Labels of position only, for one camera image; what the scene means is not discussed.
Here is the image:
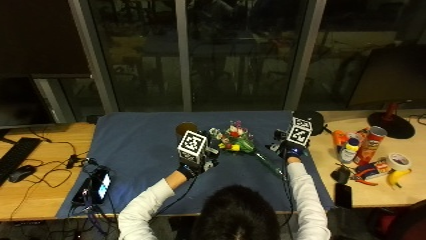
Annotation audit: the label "person's right hand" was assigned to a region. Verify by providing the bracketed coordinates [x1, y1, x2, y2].
[268, 129, 310, 160]

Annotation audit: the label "person's left hand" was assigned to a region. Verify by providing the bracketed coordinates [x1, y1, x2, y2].
[177, 142, 222, 180]

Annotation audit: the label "white marker cube right glove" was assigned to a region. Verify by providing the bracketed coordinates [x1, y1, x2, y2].
[285, 116, 314, 148]

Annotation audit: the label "white marker cube glove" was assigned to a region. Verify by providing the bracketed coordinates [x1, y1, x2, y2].
[176, 129, 210, 167]
[285, 116, 314, 148]

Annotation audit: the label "white marker cube left glove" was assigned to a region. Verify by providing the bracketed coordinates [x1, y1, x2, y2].
[176, 129, 210, 167]

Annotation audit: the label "colourful flower bouquet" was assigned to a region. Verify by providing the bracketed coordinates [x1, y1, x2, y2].
[208, 120, 286, 178]

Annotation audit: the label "brown cup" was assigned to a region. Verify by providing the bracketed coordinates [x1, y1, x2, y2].
[174, 121, 200, 138]

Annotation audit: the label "black round cap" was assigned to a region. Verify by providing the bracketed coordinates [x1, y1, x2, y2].
[293, 110, 328, 137]

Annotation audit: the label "orange bottle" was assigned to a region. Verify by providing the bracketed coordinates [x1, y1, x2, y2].
[332, 129, 350, 148]

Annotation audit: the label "white bottle blue cap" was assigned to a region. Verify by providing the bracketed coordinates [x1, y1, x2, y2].
[337, 137, 361, 165]

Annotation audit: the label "blue table cloth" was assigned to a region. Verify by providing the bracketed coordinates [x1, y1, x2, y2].
[55, 110, 336, 220]

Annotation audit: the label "small black pouch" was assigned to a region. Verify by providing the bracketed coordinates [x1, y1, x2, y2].
[330, 165, 353, 185]

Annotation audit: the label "red chips can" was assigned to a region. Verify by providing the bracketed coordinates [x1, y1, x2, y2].
[353, 125, 389, 167]

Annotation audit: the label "black smartphone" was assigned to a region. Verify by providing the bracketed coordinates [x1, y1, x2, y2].
[334, 182, 354, 210]

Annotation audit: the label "red and blue packet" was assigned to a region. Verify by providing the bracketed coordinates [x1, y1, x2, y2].
[354, 159, 394, 181]

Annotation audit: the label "white tape roll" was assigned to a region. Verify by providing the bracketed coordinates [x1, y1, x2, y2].
[385, 152, 413, 172]

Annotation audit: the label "black device with lit screen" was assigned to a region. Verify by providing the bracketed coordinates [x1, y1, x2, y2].
[71, 166, 113, 206]

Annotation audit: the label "yellow banana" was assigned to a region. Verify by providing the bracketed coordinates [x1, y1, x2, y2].
[386, 168, 414, 190]

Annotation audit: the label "monitor with red stand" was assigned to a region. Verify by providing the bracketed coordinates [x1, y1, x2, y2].
[346, 43, 426, 140]

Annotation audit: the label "red chair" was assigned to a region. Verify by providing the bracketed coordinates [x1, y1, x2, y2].
[370, 199, 426, 240]

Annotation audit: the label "black computer mouse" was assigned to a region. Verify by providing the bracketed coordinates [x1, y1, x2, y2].
[8, 164, 37, 184]

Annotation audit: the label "black keyboard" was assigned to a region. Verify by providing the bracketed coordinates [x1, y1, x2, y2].
[0, 136, 44, 187]

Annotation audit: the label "dark computer monitor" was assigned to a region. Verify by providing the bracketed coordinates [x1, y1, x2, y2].
[0, 75, 57, 129]

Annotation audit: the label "black right glove cable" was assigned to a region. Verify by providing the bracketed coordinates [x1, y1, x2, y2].
[281, 153, 296, 231]

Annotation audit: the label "black glove cable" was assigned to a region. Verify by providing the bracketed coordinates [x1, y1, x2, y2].
[281, 153, 296, 231]
[152, 174, 200, 217]

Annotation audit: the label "black left glove cable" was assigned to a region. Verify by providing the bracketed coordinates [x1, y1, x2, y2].
[152, 174, 200, 217]

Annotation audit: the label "red handled pliers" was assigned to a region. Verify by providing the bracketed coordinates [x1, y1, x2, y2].
[350, 173, 379, 187]

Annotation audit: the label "black desk cables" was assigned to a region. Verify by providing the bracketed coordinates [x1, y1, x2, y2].
[8, 126, 97, 221]

